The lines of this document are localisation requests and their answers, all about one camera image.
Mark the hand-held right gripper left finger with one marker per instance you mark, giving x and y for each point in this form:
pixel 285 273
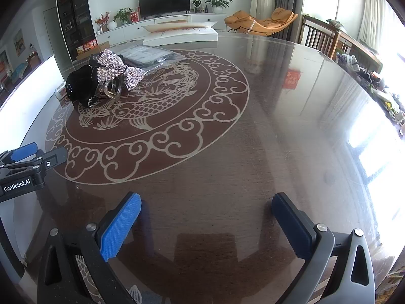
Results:
pixel 121 224

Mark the red flower bouquet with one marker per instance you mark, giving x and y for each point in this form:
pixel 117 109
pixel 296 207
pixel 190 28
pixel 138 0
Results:
pixel 102 19

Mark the dark plastic bag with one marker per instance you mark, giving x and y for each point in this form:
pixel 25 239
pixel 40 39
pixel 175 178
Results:
pixel 148 55

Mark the rhinestone bow hair clip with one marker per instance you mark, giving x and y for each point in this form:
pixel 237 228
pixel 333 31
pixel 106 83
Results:
pixel 118 68

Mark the white door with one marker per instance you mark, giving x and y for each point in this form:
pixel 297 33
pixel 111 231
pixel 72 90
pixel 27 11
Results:
pixel 50 34

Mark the bushy potted plant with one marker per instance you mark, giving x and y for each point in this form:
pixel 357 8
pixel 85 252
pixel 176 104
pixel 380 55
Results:
pixel 123 15

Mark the white television cabinet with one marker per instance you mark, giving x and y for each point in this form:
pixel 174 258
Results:
pixel 126 31

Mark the orange lounge chair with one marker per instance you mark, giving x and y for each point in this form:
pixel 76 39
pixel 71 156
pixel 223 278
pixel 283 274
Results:
pixel 262 22

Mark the light window curtain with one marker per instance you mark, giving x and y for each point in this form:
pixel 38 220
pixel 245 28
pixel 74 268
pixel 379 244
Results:
pixel 376 12

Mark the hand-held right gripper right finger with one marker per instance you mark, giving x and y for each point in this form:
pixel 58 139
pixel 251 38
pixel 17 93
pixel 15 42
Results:
pixel 289 224

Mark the black beaded hair scrunchie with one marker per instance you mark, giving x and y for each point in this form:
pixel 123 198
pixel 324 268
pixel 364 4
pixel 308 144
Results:
pixel 79 84

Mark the black glass display cabinet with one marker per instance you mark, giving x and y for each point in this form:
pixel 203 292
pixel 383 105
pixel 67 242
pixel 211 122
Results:
pixel 74 15

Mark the red door poster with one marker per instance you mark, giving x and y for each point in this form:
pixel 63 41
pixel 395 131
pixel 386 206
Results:
pixel 3 61

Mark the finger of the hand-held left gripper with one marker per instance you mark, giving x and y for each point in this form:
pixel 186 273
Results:
pixel 22 154
pixel 50 161

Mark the small potted plant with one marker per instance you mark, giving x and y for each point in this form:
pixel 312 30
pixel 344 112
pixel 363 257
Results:
pixel 196 5

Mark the black television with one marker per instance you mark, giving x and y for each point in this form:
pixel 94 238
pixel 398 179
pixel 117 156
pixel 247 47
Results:
pixel 164 1

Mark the blue cloth covered chair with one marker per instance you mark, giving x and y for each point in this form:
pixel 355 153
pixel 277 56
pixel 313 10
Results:
pixel 19 69

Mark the clutter of small items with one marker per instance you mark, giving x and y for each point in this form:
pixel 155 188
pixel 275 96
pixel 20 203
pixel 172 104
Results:
pixel 373 82

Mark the cardboard box of snacks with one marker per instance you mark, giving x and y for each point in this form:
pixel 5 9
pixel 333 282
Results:
pixel 90 48

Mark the white round vase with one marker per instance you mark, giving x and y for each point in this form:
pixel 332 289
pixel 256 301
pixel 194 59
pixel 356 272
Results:
pixel 111 25

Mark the large potted plant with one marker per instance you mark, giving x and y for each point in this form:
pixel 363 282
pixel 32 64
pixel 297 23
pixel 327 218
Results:
pixel 218 1

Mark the white cardboard box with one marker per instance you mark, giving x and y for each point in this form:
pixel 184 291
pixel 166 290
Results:
pixel 180 34

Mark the clear hair claw clip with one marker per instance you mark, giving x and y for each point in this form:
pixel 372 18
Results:
pixel 109 91

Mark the framed wall picture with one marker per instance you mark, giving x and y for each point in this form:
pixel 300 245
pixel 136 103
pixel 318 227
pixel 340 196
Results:
pixel 19 42

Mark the dark wooden chair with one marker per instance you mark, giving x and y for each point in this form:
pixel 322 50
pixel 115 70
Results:
pixel 318 34

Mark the wooden sideboard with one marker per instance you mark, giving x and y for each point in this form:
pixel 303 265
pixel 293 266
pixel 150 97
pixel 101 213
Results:
pixel 33 60

